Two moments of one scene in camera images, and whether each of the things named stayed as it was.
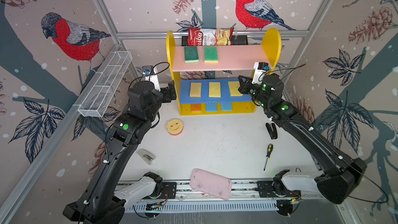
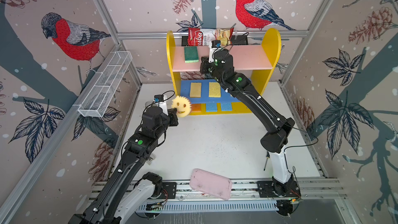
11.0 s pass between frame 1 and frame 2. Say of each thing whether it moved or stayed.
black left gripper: moved
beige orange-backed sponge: stayed
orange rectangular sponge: stayed
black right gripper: moved
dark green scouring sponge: stayed
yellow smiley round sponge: moved
